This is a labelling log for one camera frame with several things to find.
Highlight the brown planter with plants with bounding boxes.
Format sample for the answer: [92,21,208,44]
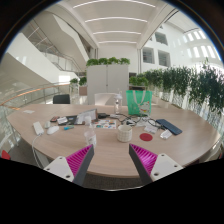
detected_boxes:
[129,73,150,91]

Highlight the clear plastic water bottle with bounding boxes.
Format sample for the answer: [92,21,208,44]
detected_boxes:
[83,115,98,149]

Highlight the small white packet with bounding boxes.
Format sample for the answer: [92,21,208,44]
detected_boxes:
[159,129,173,140]

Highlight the flat round red coaster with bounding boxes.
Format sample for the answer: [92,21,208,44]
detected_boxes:
[139,132,154,142]

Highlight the black chair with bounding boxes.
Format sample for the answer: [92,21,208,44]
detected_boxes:
[52,93,71,105]

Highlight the row of green hedge plants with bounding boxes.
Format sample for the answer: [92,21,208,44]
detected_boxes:
[143,59,224,118]

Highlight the white power cable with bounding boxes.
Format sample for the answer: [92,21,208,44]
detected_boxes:
[31,133,46,166]

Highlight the white printed booklet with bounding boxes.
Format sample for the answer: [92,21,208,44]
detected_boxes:
[74,108,99,126]

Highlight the white labelled card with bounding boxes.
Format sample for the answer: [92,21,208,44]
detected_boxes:
[57,116,69,125]

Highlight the tall clear spray bottle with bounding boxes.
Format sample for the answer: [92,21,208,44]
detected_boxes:
[113,92,124,115]

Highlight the white grid-pattern mug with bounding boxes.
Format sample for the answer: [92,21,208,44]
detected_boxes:
[116,124,133,143]

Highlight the tangled black cables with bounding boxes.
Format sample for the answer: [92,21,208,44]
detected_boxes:
[113,113,161,129]

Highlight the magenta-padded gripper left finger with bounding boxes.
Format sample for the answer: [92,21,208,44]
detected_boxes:
[43,143,95,187]

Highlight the black notebook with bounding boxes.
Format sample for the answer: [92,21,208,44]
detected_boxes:
[64,114,79,126]

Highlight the green tote bag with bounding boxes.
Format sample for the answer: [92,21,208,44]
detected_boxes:
[125,89,154,117]

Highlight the dark blue keyboard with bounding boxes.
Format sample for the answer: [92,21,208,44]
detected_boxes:
[155,118,184,136]

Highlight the white computer mouse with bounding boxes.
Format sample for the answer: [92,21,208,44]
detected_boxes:
[46,125,60,136]

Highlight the white planter with plants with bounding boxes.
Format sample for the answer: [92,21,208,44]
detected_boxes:
[69,77,88,96]

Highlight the colourful sticker sheet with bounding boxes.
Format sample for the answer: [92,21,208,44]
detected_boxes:
[93,119,118,130]

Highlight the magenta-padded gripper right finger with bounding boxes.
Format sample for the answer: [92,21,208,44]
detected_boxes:
[128,143,184,186]

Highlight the white cabinet with plants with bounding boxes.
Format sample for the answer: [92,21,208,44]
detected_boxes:
[85,57,132,106]

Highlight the white power strip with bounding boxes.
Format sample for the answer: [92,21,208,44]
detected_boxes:
[32,121,45,136]

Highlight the red chair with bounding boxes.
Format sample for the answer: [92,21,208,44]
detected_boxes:
[0,149,12,161]

